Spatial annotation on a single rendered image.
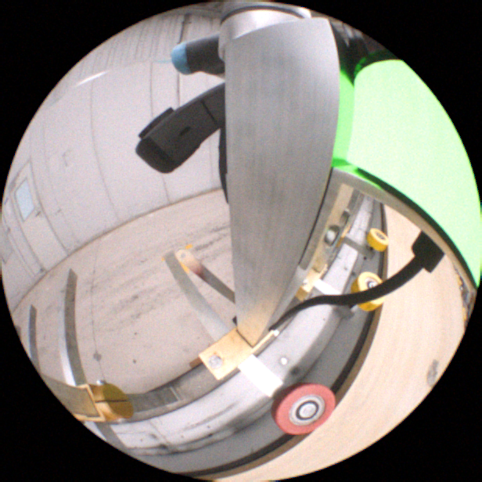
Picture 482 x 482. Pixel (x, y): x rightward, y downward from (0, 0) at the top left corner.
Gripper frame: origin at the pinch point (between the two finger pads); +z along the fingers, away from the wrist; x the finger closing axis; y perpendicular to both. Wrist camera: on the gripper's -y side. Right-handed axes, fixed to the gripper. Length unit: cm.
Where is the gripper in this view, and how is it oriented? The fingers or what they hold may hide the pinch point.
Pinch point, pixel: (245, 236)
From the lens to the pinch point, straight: 18.2
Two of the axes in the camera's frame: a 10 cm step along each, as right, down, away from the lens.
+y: 7.6, -4.3, 4.9
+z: -0.2, 7.3, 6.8
